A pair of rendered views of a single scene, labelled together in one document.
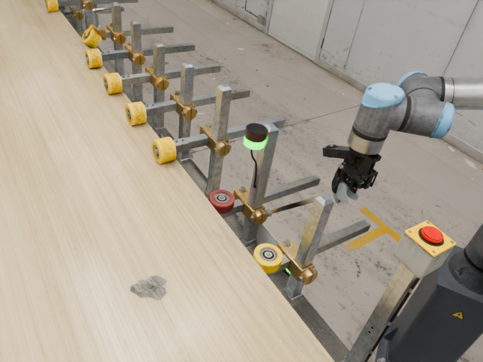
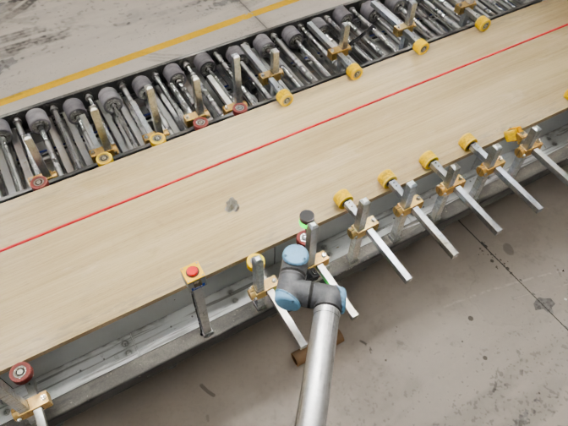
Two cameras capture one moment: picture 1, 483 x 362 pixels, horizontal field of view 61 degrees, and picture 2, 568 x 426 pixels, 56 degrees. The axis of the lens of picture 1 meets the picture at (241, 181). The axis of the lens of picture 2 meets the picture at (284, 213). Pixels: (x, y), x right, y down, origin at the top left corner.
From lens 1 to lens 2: 2.01 m
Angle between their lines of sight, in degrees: 63
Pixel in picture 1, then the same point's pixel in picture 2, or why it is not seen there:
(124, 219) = (281, 189)
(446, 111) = (280, 292)
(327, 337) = (228, 322)
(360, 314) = not seen: outside the picture
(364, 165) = not seen: hidden behind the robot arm
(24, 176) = (311, 141)
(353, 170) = not seen: hidden behind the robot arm
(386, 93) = (290, 251)
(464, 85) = (318, 317)
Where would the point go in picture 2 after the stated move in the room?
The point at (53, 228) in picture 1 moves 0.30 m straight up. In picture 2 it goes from (271, 161) to (270, 117)
